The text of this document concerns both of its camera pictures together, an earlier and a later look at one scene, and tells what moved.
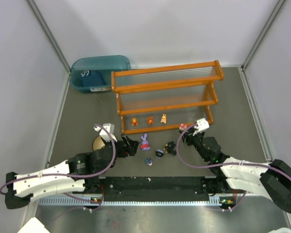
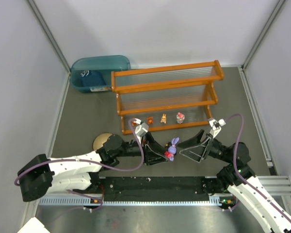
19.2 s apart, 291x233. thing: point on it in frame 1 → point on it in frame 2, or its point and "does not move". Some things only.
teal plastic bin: [92, 74] does not move
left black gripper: [125, 146] → [145, 150]
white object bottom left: [33, 226] does not move
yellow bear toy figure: [135, 122] does not move
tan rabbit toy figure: [163, 119] does not move
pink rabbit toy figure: [183, 126] → [180, 117]
